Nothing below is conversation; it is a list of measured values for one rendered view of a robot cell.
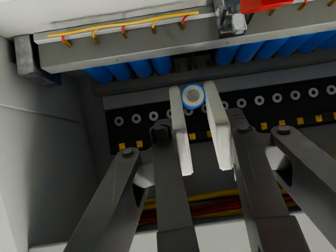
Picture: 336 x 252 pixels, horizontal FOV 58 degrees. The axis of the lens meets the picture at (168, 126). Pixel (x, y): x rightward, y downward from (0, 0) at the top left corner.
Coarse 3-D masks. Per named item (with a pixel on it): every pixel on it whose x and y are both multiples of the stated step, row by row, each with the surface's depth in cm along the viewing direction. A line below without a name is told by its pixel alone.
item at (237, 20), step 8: (240, 0) 14; (248, 0) 13; (256, 0) 12; (264, 0) 11; (272, 0) 11; (280, 0) 11; (288, 0) 11; (232, 8) 17; (240, 8) 14; (248, 8) 13; (256, 8) 12; (264, 8) 12; (232, 16) 18; (240, 16) 18; (232, 24) 18; (240, 24) 18
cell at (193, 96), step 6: (192, 84) 21; (198, 84) 21; (186, 90) 22; (192, 90) 21; (198, 90) 22; (204, 90) 22; (186, 96) 22; (192, 96) 21; (198, 96) 21; (204, 96) 21; (186, 102) 22; (192, 102) 22; (198, 102) 22; (186, 108) 26; (192, 108) 22
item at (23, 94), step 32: (0, 0) 17; (32, 0) 17; (64, 0) 18; (96, 0) 18; (128, 0) 19; (160, 0) 19; (192, 0) 20; (0, 32) 21; (32, 32) 21; (0, 64) 20; (32, 64) 21; (320, 64) 34; (0, 96) 20; (32, 96) 24; (64, 96) 31; (128, 96) 35; (160, 96) 35
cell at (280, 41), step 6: (264, 42) 27; (270, 42) 26; (276, 42) 25; (282, 42) 25; (264, 48) 28; (270, 48) 27; (276, 48) 27; (258, 54) 30; (264, 54) 29; (270, 54) 29
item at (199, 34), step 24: (312, 0) 21; (120, 24) 20; (168, 24) 22; (192, 24) 21; (264, 24) 21; (288, 24) 21; (312, 24) 21; (48, 48) 22; (72, 48) 22; (96, 48) 22; (120, 48) 22; (144, 48) 22; (168, 48) 22; (192, 48) 22
